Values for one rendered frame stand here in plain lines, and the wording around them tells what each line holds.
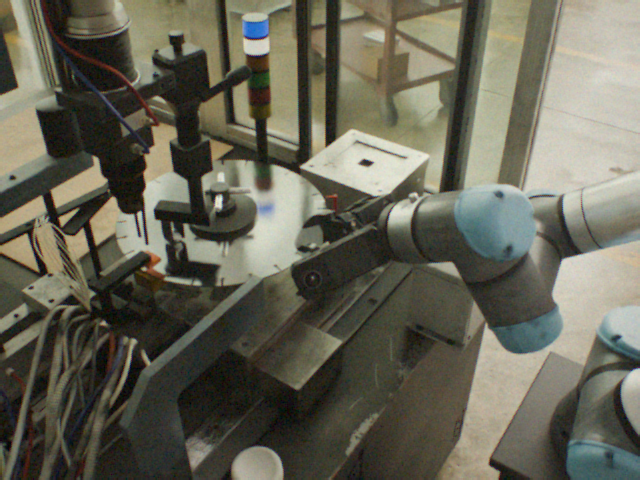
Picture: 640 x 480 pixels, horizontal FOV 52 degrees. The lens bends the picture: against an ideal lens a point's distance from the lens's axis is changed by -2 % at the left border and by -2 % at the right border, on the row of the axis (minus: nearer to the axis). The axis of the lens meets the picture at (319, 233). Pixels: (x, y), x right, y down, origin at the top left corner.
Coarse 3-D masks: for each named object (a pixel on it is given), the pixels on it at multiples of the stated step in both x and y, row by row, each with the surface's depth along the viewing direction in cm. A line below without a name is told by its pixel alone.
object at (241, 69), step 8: (232, 72) 84; (240, 72) 84; (248, 72) 85; (224, 80) 83; (232, 80) 84; (240, 80) 84; (216, 88) 83; (224, 88) 83; (200, 96) 82; (208, 96) 82
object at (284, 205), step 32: (224, 160) 118; (160, 192) 110; (256, 192) 110; (288, 192) 110; (128, 224) 103; (160, 224) 103; (256, 224) 103; (288, 224) 103; (128, 256) 97; (160, 256) 97; (192, 256) 97; (224, 256) 97; (256, 256) 97; (288, 256) 97
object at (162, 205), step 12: (192, 192) 92; (204, 192) 94; (156, 204) 96; (168, 204) 96; (180, 204) 96; (192, 204) 94; (204, 204) 95; (156, 216) 96; (168, 216) 96; (180, 216) 95; (192, 216) 95; (204, 216) 94; (168, 228) 97; (180, 228) 99; (168, 240) 99
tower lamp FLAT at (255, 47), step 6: (246, 42) 118; (252, 42) 117; (258, 42) 117; (264, 42) 118; (246, 48) 119; (252, 48) 118; (258, 48) 118; (264, 48) 118; (252, 54) 118; (258, 54) 118; (264, 54) 119
